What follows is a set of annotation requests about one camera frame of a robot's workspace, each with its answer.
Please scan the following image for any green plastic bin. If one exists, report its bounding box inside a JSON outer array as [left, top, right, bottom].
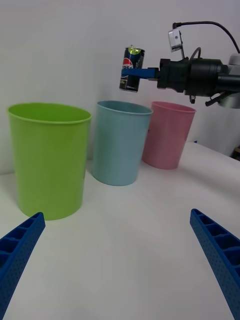
[[6, 102, 93, 221]]

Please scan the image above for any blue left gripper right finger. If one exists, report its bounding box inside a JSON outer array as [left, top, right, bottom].
[[189, 208, 240, 320]]

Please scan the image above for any pink plastic bin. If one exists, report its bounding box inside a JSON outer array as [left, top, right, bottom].
[[141, 100, 197, 171]]

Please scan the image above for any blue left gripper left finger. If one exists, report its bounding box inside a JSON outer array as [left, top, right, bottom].
[[0, 211, 47, 320]]

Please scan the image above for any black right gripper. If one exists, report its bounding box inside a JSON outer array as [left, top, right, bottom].
[[120, 58, 191, 94]]

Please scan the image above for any pale blue plastic bin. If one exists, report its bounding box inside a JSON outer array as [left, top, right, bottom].
[[91, 100, 154, 187]]

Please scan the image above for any black camera cable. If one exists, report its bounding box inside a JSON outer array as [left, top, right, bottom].
[[172, 21, 240, 55]]

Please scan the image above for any black drink can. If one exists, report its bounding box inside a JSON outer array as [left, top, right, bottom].
[[118, 45, 146, 93]]

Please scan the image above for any pale grey right wrist camera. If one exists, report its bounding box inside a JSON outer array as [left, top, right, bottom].
[[167, 28, 183, 53]]

